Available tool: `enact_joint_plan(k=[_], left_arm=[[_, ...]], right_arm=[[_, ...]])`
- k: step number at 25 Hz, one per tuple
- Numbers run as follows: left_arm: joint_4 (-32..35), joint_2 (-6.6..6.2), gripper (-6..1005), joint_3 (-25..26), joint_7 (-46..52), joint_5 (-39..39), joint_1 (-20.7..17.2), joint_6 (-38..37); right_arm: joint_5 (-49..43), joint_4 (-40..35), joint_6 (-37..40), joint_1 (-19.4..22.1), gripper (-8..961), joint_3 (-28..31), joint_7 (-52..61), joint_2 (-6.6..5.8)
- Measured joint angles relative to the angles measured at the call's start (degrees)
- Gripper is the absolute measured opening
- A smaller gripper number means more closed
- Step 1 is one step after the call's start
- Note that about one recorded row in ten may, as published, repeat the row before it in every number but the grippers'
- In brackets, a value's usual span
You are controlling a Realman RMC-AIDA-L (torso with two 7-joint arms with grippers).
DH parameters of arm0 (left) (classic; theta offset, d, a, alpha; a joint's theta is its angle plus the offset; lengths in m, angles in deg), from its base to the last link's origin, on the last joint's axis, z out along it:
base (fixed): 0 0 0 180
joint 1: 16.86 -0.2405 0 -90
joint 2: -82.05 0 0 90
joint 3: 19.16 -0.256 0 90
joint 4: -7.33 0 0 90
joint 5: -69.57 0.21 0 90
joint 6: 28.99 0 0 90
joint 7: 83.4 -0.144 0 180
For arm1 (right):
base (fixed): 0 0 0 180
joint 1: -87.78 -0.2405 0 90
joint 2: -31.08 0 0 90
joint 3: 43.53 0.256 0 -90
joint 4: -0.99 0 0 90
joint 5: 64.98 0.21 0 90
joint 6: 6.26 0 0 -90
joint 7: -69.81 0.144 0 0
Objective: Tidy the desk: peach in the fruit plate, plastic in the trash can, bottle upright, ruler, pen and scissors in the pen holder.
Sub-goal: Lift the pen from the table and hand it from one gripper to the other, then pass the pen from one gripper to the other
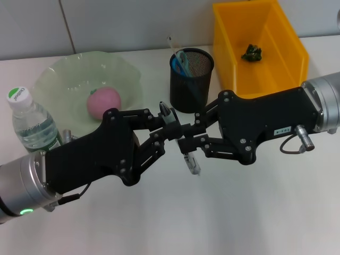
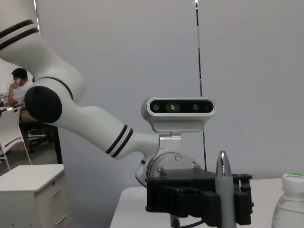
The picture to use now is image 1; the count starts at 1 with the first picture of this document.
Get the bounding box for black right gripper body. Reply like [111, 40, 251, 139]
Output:
[216, 86, 320, 165]

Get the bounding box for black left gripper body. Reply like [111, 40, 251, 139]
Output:
[44, 107, 141, 187]

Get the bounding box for silver white ballpoint pen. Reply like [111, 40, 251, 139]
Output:
[158, 100, 203, 176]

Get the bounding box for pink toy peach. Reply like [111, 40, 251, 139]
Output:
[87, 86, 123, 121]

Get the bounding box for blue scissors with cover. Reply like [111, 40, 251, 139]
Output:
[172, 50, 205, 103]

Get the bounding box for green plastic wrapper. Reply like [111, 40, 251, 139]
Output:
[241, 44, 265, 62]

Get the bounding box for clear water bottle green label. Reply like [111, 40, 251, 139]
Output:
[6, 86, 65, 154]

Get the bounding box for transparent plastic ruler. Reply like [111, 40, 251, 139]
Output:
[166, 34, 199, 79]

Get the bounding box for black mesh pen cup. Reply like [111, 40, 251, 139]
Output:
[169, 47, 215, 114]

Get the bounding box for pale green glass fruit plate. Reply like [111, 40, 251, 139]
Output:
[31, 52, 146, 139]

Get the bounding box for yellow plastic bin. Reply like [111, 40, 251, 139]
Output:
[211, 0, 310, 99]

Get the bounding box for left gripper cable with plug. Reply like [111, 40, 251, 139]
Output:
[46, 129, 91, 212]

